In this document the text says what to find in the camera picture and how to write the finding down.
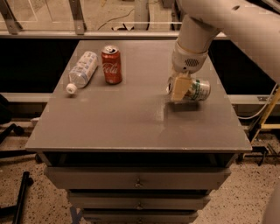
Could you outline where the middle grey drawer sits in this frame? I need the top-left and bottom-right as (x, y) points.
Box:
(68, 192), (210, 210)

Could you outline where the white cable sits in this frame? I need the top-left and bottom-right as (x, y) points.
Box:
(236, 82), (278, 121)

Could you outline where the grey drawer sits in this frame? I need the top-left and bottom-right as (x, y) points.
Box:
(83, 210), (198, 224)
(45, 167), (231, 190)
(68, 192), (210, 210)

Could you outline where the black metal bar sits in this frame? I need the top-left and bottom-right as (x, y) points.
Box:
(0, 171), (34, 224)

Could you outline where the metal window railing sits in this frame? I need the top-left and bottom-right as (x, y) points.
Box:
(0, 0), (228, 41)

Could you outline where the black chair base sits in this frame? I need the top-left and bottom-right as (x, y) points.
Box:
(0, 94), (43, 165)

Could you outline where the top grey drawer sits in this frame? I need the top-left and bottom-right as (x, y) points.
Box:
(45, 167), (231, 190)

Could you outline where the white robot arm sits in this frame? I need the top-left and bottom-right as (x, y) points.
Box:
(169, 0), (280, 102)

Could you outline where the green white 7up can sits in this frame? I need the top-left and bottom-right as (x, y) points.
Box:
(166, 77), (211, 102)

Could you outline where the yellow metal stand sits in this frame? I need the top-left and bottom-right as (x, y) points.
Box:
(248, 87), (280, 167)

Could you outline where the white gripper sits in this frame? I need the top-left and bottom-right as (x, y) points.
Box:
(171, 42), (208, 102)

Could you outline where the red coca cola can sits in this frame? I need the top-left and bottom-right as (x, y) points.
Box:
(101, 45), (123, 85)

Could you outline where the clear plastic water bottle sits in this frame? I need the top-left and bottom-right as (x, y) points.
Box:
(66, 51), (98, 95)

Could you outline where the bottom grey drawer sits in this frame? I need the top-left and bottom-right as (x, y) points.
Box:
(83, 210), (198, 224)

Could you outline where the grey drawer cabinet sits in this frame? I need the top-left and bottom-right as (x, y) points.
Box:
(24, 39), (254, 224)

